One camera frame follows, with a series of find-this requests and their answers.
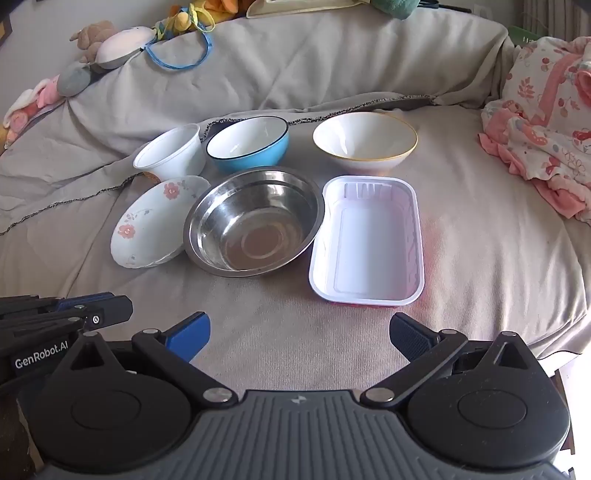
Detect orange plush toy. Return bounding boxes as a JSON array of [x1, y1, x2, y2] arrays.
[[203, 0, 242, 24]]

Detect blue bowl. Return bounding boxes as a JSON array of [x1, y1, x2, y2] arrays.
[[205, 116, 291, 175]]

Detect brown teddy bear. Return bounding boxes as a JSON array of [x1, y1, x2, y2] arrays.
[[69, 21, 122, 65]]

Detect pink rabbit plush toy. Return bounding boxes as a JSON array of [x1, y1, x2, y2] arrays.
[[2, 78, 64, 131]]

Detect white bowl with orange print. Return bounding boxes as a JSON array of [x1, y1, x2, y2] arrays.
[[133, 123, 208, 182]]

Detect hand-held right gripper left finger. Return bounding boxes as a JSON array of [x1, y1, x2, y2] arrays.
[[69, 312, 237, 409]]

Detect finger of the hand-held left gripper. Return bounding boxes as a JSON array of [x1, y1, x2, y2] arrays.
[[0, 292, 116, 319], [0, 296, 134, 340]]

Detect yellow plush toy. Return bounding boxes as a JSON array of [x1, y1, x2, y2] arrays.
[[154, 4, 215, 41]]

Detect stainless steel bowl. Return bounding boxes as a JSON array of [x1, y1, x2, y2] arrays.
[[184, 166, 326, 277]]

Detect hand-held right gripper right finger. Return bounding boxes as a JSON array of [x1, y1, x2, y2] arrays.
[[361, 312, 532, 408]]

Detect cream cushion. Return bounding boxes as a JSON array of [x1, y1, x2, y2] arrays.
[[246, 0, 371, 19]]

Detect pink floral blanket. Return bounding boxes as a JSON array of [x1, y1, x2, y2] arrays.
[[478, 36, 591, 220]]

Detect grey plush toy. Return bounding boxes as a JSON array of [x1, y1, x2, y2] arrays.
[[58, 62, 94, 97]]

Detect green plush toy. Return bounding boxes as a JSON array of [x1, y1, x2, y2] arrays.
[[372, 0, 422, 20]]

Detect white plastic tray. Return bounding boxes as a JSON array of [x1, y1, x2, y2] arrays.
[[308, 175, 426, 306]]

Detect white gold-rimmed bowl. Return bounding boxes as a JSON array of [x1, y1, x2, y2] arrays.
[[312, 112, 419, 176]]

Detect blue strap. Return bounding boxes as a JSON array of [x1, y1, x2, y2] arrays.
[[145, 16, 214, 73]]

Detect white floral plate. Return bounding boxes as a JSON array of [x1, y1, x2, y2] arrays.
[[110, 175, 212, 269]]

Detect grey sofa cover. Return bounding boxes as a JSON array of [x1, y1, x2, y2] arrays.
[[0, 4, 591, 370]]

